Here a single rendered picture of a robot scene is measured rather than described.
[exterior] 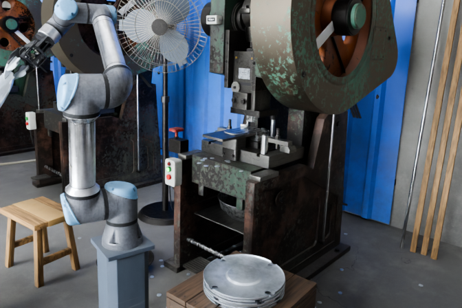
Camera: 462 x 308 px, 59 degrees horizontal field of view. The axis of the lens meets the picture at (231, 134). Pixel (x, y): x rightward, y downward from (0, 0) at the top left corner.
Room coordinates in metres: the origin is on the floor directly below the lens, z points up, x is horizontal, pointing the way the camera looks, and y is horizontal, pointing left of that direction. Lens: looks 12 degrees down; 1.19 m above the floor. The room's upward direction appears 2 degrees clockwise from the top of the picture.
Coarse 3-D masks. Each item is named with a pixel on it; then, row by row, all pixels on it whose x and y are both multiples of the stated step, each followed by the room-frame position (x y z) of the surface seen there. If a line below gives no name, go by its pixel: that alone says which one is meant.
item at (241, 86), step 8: (248, 48) 2.06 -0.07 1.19; (240, 56) 2.04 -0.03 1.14; (248, 56) 2.01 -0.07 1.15; (240, 64) 2.04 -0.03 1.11; (248, 64) 2.00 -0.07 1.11; (240, 72) 2.04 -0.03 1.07; (248, 72) 2.00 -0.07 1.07; (240, 80) 2.04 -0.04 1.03; (248, 80) 2.00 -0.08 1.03; (232, 88) 2.05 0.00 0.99; (240, 88) 2.03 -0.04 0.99; (248, 88) 2.00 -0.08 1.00; (232, 96) 2.03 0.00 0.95; (240, 96) 1.99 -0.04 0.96; (248, 96) 1.97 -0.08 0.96; (256, 96) 1.98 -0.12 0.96; (264, 96) 2.02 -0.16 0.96; (232, 104) 2.02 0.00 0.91; (240, 104) 1.99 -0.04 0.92; (248, 104) 1.97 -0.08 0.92; (256, 104) 1.98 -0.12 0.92; (264, 104) 2.03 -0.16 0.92
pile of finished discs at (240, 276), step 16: (224, 256) 1.45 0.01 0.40; (240, 256) 1.46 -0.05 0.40; (256, 256) 1.46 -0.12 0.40; (208, 272) 1.34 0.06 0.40; (224, 272) 1.35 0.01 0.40; (240, 272) 1.34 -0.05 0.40; (256, 272) 1.34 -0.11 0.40; (272, 272) 1.36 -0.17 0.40; (208, 288) 1.25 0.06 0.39; (224, 288) 1.25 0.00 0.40; (240, 288) 1.25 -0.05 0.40; (256, 288) 1.25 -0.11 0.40; (272, 288) 1.26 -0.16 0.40; (224, 304) 1.20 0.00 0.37; (240, 304) 1.18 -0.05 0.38; (256, 304) 1.19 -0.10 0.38; (272, 304) 1.22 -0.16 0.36
